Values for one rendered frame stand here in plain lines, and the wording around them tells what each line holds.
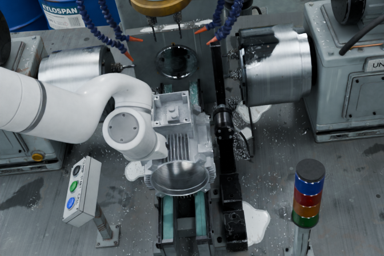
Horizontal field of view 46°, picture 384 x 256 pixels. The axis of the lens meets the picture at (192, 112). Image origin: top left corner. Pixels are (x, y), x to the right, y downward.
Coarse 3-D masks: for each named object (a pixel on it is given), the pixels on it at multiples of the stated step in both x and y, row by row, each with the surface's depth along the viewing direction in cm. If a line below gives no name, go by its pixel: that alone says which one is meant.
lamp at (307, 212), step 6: (294, 198) 101; (294, 204) 102; (318, 204) 99; (294, 210) 103; (300, 210) 101; (306, 210) 100; (312, 210) 100; (318, 210) 102; (306, 216) 101; (312, 216) 102
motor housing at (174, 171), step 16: (176, 144) 119; (192, 144) 120; (160, 160) 117; (176, 160) 115; (192, 160) 116; (208, 160) 119; (144, 176) 119; (160, 176) 127; (176, 176) 130; (192, 176) 129; (208, 176) 120; (160, 192) 124; (176, 192) 127; (192, 192) 126
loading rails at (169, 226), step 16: (192, 96) 156; (208, 192) 127; (160, 208) 125; (176, 208) 133; (208, 208) 123; (160, 224) 122; (176, 224) 129; (192, 224) 130; (208, 224) 120; (160, 240) 119; (176, 240) 125; (208, 240) 120; (224, 240) 128
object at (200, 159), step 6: (192, 108) 128; (198, 108) 128; (198, 114) 129; (198, 156) 115; (204, 156) 117; (150, 162) 116; (156, 162) 117; (198, 162) 116; (204, 162) 116; (150, 168) 116; (156, 168) 116; (156, 192) 125; (204, 192) 126
